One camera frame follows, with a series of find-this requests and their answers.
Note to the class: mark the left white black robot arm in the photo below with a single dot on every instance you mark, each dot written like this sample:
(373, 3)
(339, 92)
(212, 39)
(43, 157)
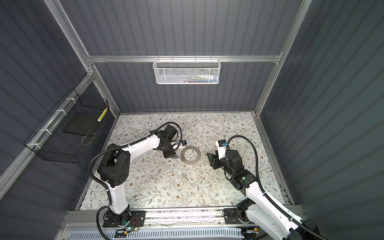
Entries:
(116, 160)

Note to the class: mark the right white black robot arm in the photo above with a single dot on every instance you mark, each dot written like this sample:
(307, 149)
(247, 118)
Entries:
(259, 207)

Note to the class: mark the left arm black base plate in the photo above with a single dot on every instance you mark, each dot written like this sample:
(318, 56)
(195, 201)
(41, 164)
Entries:
(126, 219)

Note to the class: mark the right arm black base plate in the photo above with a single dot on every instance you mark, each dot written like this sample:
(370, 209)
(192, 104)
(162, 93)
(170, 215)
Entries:
(235, 216)

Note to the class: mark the yellow marker pen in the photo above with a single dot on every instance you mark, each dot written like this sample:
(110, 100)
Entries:
(102, 115)

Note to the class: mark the white wire mesh basket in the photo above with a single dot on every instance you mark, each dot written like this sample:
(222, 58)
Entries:
(184, 72)

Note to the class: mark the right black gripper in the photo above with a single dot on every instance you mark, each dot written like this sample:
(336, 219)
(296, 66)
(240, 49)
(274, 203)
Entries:
(214, 160)

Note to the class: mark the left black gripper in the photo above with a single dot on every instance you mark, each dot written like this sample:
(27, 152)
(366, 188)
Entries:
(167, 155)

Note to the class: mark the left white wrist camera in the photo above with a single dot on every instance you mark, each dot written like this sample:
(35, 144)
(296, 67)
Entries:
(178, 145)

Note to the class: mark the black wire basket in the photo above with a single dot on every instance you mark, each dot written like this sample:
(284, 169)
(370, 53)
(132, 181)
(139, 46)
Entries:
(67, 134)

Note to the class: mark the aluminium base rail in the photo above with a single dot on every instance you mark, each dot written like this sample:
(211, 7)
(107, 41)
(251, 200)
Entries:
(157, 218)

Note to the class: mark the white tube in basket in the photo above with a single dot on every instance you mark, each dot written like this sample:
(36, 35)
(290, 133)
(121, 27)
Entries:
(208, 78)

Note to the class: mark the black foam pad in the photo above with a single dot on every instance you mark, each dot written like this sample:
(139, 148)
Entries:
(83, 125)

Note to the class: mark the white perforated vent strip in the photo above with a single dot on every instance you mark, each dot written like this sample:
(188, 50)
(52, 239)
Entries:
(221, 233)

